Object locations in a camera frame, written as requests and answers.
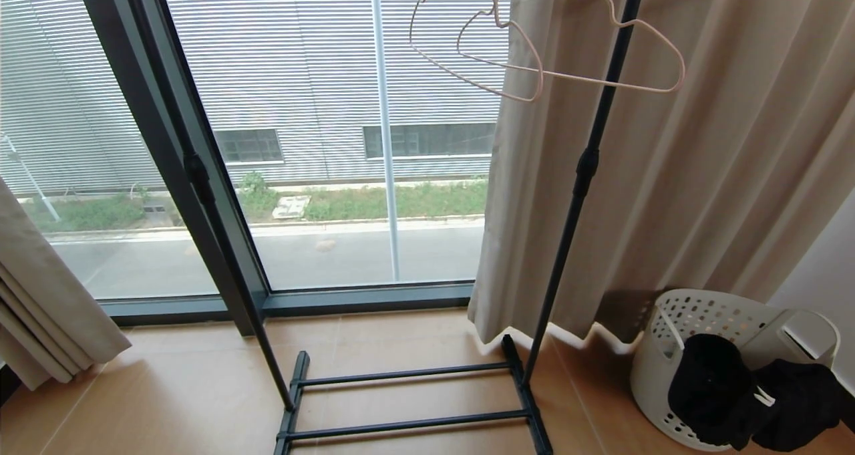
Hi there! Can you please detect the beige curtain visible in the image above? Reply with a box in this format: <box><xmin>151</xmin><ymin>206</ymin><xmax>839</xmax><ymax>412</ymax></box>
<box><xmin>0</xmin><ymin>178</ymin><xmax>132</xmax><ymax>390</ymax></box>
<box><xmin>468</xmin><ymin>0</ymin><xmax>855</xmax><ymax>375</ymax></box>

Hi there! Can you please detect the black clothes rack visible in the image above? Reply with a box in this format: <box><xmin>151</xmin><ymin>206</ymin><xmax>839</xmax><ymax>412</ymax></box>
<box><xmin>127</xmin><ymin>0</ymin><xmax>649</xmax><ymax>455</ymax></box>

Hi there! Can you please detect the white laundry basket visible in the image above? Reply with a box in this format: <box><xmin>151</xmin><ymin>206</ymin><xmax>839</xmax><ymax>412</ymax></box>
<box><xmin>630</xmin><ymin>289</ymin><xmax>841</xmax><ymax>452</ymax></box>

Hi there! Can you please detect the heap of clothes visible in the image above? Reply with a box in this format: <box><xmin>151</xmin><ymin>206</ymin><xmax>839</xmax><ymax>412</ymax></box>
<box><xmin>668</xmin><ymin>333</ymin><xmax>855</xmax><ymax>452</ymax></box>

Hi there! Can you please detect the window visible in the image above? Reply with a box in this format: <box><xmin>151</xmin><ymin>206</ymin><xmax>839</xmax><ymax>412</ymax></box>
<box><xmin>0</xmin><ymin>0</ymin><xmax>515</xmax><ymax>327</ymax></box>

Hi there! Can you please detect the pink clothes hanger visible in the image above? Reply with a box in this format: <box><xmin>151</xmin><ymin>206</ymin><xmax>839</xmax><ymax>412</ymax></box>
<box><xmin>409</xmin><ymin>0</ymin><xmax>545</xmax><ymax>103</ymax></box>
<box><xmin>456</xmin><ymin>0</ymin><xmax>687</xmax><ymax>95</ymax></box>

